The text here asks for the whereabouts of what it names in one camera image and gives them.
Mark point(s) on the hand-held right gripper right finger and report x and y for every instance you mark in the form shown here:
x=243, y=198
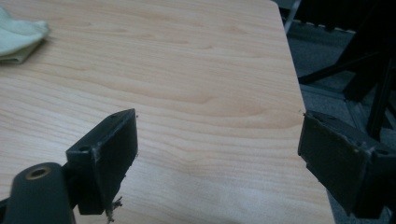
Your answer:
x=336, y=158

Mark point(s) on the grey metal table leg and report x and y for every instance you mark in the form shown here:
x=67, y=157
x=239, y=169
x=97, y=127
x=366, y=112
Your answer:
x=292, y=15

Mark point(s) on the light green ankle sock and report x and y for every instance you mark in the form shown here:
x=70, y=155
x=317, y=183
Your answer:
x=17, y=37

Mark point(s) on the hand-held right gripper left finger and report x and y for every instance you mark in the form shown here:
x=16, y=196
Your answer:
x=107, y=155

